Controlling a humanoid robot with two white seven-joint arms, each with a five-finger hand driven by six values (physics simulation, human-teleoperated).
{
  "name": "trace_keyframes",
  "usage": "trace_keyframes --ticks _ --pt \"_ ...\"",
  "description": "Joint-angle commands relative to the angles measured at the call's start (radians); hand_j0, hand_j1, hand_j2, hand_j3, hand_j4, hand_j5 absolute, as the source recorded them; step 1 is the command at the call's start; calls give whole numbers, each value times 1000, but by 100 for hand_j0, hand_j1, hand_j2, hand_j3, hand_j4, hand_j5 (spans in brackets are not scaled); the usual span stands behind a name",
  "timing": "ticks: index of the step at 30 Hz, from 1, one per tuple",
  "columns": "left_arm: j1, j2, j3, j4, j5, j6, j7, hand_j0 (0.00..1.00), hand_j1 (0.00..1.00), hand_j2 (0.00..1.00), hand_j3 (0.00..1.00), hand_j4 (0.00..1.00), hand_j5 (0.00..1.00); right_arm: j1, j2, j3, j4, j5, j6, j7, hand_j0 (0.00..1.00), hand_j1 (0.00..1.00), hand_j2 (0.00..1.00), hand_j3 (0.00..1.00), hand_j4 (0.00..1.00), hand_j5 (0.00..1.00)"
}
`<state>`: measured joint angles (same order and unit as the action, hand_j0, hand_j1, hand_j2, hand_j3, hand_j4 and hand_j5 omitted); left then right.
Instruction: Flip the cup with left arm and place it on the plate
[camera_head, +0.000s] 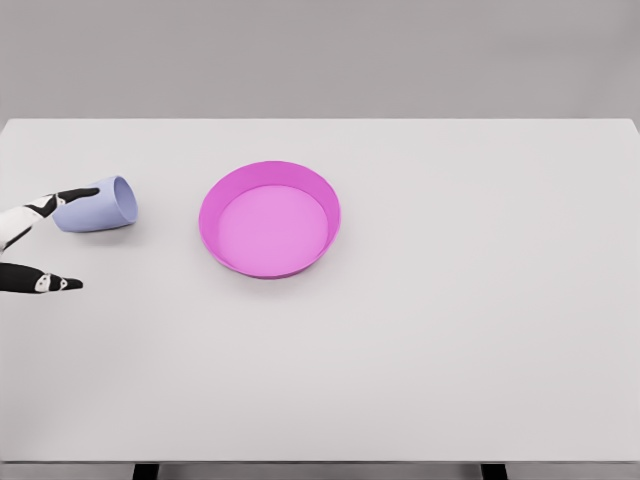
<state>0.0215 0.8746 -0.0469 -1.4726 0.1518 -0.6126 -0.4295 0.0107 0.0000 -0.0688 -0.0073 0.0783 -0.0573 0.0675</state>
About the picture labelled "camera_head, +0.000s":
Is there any pink round plate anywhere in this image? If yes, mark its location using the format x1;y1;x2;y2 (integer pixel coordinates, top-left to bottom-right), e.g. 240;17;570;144
198;160;343;280

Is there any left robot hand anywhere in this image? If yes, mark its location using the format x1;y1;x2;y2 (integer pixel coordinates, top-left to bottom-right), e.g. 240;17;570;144
0;186;100;295

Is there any lavender blue cup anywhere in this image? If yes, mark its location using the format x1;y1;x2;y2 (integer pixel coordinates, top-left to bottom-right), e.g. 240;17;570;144
51;174;138;234

